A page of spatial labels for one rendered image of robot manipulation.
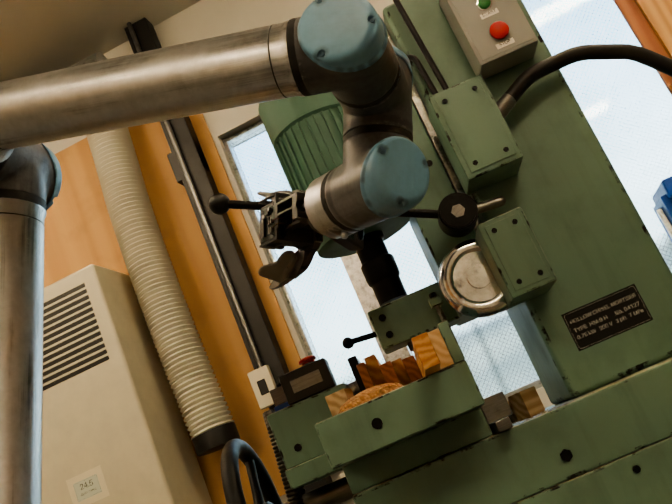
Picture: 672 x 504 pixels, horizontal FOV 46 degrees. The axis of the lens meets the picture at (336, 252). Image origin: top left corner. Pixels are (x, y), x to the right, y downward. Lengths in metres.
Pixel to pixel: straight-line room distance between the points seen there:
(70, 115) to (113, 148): 1.98
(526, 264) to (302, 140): 0.45
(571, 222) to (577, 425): 0.33
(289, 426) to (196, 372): 1.46
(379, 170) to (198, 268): 2.02
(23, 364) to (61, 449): 1.66
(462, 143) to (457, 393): 0.40
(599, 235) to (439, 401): 0.42
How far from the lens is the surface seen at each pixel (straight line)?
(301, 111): 1.38
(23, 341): 1.16
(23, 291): 1.18
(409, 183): 0.97
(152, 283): 2.81
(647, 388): 1.15
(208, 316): 2.88
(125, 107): 1.00
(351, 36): 0.89
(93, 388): 2.74
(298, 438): 1.27
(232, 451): 1.30
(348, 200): 0.99
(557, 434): 1.13
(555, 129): 1.33
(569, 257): 1.27
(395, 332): 1.31
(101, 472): 2.73
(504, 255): 1.17
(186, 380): 2.71
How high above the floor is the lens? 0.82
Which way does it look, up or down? 15 degrees up
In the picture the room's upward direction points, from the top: 23 degrees counter-clockwise
